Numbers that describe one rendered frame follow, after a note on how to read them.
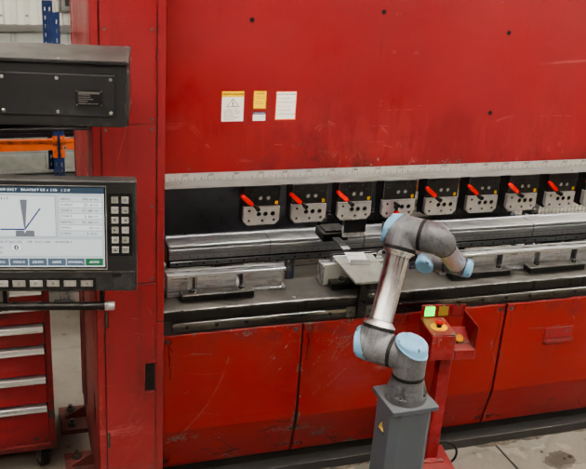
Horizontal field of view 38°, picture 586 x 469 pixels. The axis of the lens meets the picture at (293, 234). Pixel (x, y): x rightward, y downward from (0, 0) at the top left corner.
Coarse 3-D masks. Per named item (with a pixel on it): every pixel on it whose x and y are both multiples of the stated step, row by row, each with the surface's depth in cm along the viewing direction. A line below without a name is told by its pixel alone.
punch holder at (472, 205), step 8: (488, 176) 366; (496, 176) 367; (464, 184) 368; (472, 184) 365; (480, 184) 366; (488, 184) 368; (496, 184) 369; (464, 192) 368; (480, 192) 368; (488, 192) 369; (464, 200) 370; (472, 200) 368; (480, 200) 369; (488, 200) 370; (496, 200) 372; (464, 208) 370; (472, 208) 369; (480, 208) 371; (488, 208) 372
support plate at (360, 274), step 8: (344, 256) 361; (368, 256) 363; (344, 264) 353; (376, 264) 355; (352, 272) 346; (360, 272) 347; (368, 272) 347; (376, 272) 348; (360, 280) 339; (368, 280) 339; (376, 280) 340
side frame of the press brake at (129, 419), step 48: (96, 0) 270; (144, 0) 275; (144, 48) 280; (144, 96) 286; (96, 144) 287; (144, 144) 292; (144, 192) 299; (144, 240) 306; (144, 288) 312; (96, 336) 316; (144, 336) 320; (96, 384) 329; (144, 384) 328; (96, 432) 343; (144, 432) 336
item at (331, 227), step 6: (318, 228) 383; (324, 228) 380; (330, 228) 381; (336, 228) 381; (318, 234) 383; (324, 234) 377; (330, 234) 378; (336, 234) 379; (324, 240) 378; (330, 240) 379; (336, 240) 376; (342, 240) 376; (342, 246) 370
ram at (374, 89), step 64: (192, 0) 300; (256, 0) 307; (320, 0) 314; (384, 0) 322; (448, 0) 330; (512, 0) 338; (576, 0) 347; (192, 64) 308; (256, 64) 316; (320, 64) 323; (384, 64) 332; (448, 64) 340; (512, 64) 349; (576, 64) 359; (192, 128) 317; (256, 128) 325; (320, 128) 333; (384, 128) 342; (448, 128) 351; (512, 128) 361; (576, 128) 371
